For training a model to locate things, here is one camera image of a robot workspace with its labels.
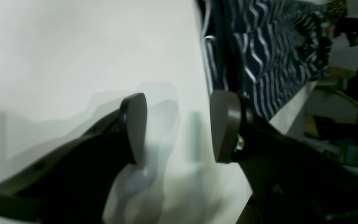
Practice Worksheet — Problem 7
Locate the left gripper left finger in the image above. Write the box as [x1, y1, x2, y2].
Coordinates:
[0, 93, 148, 224]

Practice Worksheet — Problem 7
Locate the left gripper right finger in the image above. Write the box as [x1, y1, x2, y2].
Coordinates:
[210, 90, 358, 224]

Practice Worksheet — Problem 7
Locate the navy white striped T-shirt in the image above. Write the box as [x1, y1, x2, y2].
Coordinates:
[196, 0, 331, 120]

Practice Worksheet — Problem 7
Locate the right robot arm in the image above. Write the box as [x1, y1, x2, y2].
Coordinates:
[325, 0, 358, 47]

